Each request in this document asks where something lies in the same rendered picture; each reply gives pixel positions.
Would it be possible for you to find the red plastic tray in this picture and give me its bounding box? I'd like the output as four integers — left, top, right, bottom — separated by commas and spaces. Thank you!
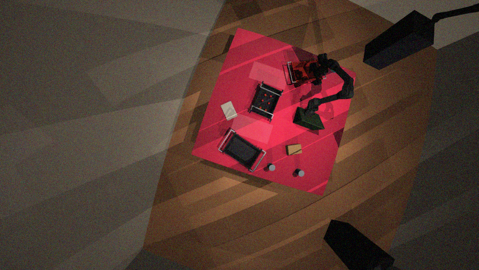
287, 59, 319, 83

